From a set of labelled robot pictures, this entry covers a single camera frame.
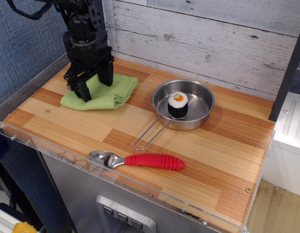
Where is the silver control panel with buttons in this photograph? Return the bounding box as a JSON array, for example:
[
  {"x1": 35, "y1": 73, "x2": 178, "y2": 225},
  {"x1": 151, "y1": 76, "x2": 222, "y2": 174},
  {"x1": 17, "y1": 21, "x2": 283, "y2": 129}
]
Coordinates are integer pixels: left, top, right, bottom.
[{"x1": 96, "y1": 195, "x2": 157, "y2": 233}]

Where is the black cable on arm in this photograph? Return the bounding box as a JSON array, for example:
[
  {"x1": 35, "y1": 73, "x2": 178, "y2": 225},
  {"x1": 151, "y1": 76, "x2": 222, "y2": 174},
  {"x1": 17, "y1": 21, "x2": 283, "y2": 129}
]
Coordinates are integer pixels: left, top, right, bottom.
[{"x1": 6, "y1": 0, "x2": 53, "y2": 20}]

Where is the dark right support post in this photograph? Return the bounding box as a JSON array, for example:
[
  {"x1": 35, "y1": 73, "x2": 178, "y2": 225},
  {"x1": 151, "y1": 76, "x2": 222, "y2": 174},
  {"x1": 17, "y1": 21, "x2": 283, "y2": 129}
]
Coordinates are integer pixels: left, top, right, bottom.
[{"x1": 268, "y1": 0, "x2": 300, "y2": 122}]

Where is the red handled metal spoon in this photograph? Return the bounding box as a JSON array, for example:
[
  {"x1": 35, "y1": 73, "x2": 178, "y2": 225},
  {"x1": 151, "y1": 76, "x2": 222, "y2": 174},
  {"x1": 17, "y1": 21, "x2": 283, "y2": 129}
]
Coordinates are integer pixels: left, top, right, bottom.
[{"x1": 88, "y1": 151, "x2": 186, "y2": 170}]

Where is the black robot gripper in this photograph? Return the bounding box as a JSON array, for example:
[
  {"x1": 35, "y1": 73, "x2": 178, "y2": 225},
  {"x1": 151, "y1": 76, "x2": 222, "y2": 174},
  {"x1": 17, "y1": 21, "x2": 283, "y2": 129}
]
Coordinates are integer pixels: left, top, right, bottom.
[{"x1": 64, "y1": 41, "x2": 114, "y2": 102}]

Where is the white aluminium side unit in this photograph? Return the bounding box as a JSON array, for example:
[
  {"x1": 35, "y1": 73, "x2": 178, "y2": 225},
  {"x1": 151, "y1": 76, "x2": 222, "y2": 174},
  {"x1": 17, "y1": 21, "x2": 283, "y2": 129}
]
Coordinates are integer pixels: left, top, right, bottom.
[{"x1": 262, "y1": 92, "x2": 300, "y2": 195}]

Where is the small steel frying pan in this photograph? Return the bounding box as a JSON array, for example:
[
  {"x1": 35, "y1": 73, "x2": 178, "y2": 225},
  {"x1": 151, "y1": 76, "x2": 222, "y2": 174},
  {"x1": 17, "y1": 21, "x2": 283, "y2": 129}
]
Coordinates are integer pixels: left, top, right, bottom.
[{"x1": 134, "y1": 79, "x2": 215, "y2": 151}]

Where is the green cloth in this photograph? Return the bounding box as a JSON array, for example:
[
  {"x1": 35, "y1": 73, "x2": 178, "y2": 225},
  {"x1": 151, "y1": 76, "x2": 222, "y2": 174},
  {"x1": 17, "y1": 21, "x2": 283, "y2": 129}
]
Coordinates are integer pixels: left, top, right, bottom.
[{"x1": 60, "y1": 73, "x2": 138, "y2": 111}]

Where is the yellow object bottom left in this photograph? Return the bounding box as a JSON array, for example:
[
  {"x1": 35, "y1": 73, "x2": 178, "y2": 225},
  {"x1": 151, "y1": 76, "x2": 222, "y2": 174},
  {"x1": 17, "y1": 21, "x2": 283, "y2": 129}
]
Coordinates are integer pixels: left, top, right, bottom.
[{"x1": 12, "y1": 222, "x2": 37, "y2": 233}]

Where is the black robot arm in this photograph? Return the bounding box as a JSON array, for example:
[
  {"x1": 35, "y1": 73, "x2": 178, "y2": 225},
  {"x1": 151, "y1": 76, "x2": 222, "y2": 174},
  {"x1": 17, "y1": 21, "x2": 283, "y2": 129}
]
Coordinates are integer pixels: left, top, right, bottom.
[{"x1": 49, "y1": 0, "x2": 114, "y2": 101}]

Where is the plush sushi roll toy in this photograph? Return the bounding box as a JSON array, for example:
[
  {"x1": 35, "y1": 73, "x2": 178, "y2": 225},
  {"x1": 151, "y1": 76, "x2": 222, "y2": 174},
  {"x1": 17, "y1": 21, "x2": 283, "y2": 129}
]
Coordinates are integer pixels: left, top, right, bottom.
[{"x1": 168, "y1": 91, "x2": 188, "y2": 119}]

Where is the clear acrylic front guard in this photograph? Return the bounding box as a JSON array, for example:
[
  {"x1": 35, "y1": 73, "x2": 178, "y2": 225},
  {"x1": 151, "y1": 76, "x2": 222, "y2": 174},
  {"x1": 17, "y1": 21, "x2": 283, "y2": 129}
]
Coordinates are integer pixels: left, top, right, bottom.
[{"x1": 0, "y1": 112, "x2": 275, "y2": 233}]

